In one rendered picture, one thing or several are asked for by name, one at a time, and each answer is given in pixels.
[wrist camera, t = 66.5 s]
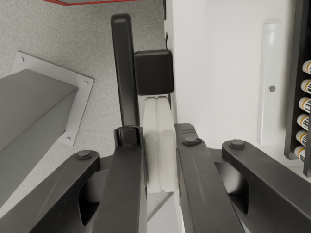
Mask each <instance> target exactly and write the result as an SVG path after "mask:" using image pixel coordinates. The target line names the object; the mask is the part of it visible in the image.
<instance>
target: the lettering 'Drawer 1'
mask: <svg viewBox="0 0 311 233"><path fill-rule="evenodd" d="M163 10H164V21H165V20H166V0H163ZM167 39H168V34H167V32H166V38H165V45H166V49H167ZM168 101H169V106H170V109H171V97H170V94H168Z"/></svg>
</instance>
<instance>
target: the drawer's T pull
mask: <svg viewBox="0 0 311 233"><path fill-rule="evenodd" d="M111 30H112V41H113V50H114V59H115V67H116V76H117V84H118V96H119V105H120V113H121V122H122V126H127V125H135V126H140V113H139V102H138V95H139V96H147V95H160V94H171V93H172V92H173V90H174V76H173V56H172V53H171V51H170V50H168V49H160V50H146V51H137V52H134V44H133V34H132V23H131V17H130V15H129V14H128V13H115V14H113V15H112V16H111Z"/></svg>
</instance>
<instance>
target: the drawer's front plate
mask: <svg viewBox="0 0 311 233"><path fill-rule="evenodd" d="M164 30H165V38H166V32H167V34H168V39H167V49H168V50H170V51H171V53H172V56H173V76H174V90H173V92H172V93H171V94H170V97H171V114H172V118H173V122H174V124H179V123H190V124H191V125H193V126H194V128H195V130H196V133H197V135H198V137H199V138H200V139H203V140H204V141H205V143H206V146H207V110H206V21H205V0H166V20H165V21H164ZM174 201H175V208H176V215H177V222H178V229H179V233H185V229H184V222H183V217H182V210H181V206H179V189H176V191H174Z"/></svg>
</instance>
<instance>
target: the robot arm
mask: <svg viewBox="0 0 311 233"><path fill-rule="evenodd" d="M113 133H114V141H115V150H114V154H112V155H110V156H106V157H102V158H100V156H99V153H98V152H96V151H94V150H83V151H82V150H81V151H79V152H77V153H74V154H73V155H71V156H70V157H69V158H68V159H66V160H65V161H64V162H63V163H62V164H61V165H60V166H59V167H57V168H56V169H55V170H54V171H53V172H52V173H51V174H50V175H49V176H48V177H46V178H45V179H44V180H43V181H42V182H41V183H40V184H39V185H37V186H36V187H35V188H34V189H33V190H32V191H31V192H30V193H28V194H27V195H26V196H25V197H24V198H23V199H22V200H21V201H19V202H18V203H17V204H16V205H15V206H14V207H13V208H11V209H10V210H9V211H8V212H7V213H6V214H5V215H4V216H2V217H1V218H0V233H90V231H91V233H147V202H148V193H147V191H149V192H150V193H157V192H161V190H165V192H171V191H176V189H179V206H181V210H182V217H183V222H184V229H185V233H246V232H245V230H244V228H243V226H242V223H243V224H244V225H245V226H246V228H247V229H248V230H249V231H250V232H251V233H311V183H310V182H308V181H307V180H305V179H304V178H302V177H301V176H299V175H298V174H296V173H295V172H293V171H292V170H290V169H289V168H287V167H286V166H284V165H282V164H281V163H280V162H278V161H276V160H275V159H273V158H272V157H270V156H269V155H267V154H266V153H264V152H263V151H261V150H260V149H258V148H257V147H255V146H254V145H252V144H251V143H249V142H247V141H242V140H240V139H238V140H237V139H233V140H228V141H225V142H223V143H222V149H215V148H209V147H207V146H206V143H205V141H204V140H203V139H200V138H199V137H198V135H197V133H196V130H195V128H194V126H193V125H191V124H190V123H179V124H174V122H173V118H172V114H171V109H170V106H169V101H168V98H167V97H166V96H158V98H155V97H147V99H145V108H144V121H143V127H139V126H135V125H127V126H122V127H118V128H116V129H115V130H114V131H113ZM241 222H242V223H241Z"/></svg>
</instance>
